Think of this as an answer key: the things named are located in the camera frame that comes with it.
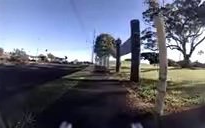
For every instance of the pole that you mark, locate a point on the pole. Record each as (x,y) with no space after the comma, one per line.
(93,50)

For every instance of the small round tree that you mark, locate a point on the small round tree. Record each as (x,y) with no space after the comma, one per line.
(104,45)

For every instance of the sign with dark posts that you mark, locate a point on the sign with dark posts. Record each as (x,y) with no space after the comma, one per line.
(135,50)

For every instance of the dark asphalt path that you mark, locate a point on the dark asphalt path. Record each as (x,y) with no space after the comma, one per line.
(96,100)

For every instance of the dark bush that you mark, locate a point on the dark bush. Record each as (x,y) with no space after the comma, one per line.
(150,57)

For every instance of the pale thin tree trunk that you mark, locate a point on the pale thin tree trunk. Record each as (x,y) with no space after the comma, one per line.
(162,66)

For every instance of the grass verge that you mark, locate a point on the grass verge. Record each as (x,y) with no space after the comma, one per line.
(46,96)

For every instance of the robot's own part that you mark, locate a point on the robot's own part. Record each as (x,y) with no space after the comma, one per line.
(136,125)
(65,125)

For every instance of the row of bushes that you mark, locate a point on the row of bushes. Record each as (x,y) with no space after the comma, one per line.
(18,55)

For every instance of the grey asphalt road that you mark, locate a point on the grey asphalt road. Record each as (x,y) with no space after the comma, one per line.
(16,80)

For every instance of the green grass lawn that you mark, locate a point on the green grass lawn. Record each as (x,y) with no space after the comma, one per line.
(190,80)

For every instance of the large spreading tree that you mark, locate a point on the large spreading tree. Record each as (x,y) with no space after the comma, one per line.
(186,20)

